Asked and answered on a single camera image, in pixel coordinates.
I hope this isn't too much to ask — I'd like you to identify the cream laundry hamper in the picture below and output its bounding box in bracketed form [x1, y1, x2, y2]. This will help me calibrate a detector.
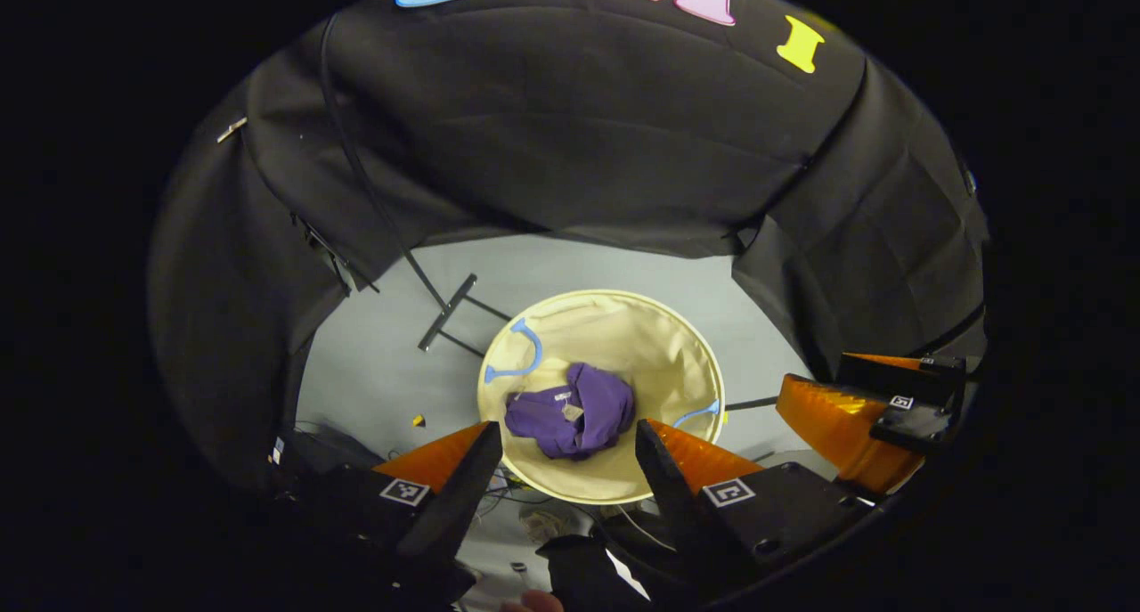
[476, 289, 727, 506]

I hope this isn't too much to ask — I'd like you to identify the black clothes rack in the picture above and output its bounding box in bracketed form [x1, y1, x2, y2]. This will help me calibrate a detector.
[318, 11, 780, 414]

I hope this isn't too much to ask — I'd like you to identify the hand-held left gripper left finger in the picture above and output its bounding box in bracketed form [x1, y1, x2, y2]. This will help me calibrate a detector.
[272, 420, 505, 606]

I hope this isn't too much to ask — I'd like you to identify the purple corduroy jacket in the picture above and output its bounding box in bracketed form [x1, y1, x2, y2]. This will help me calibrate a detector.
[504, 363, 637, 461]

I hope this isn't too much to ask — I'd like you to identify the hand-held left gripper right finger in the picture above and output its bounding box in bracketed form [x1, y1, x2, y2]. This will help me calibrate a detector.
[633, 418, 883, 586]

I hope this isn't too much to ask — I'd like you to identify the tangle of thin cables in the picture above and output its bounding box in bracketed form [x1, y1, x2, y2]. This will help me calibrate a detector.
[476, 465, 589, 546]

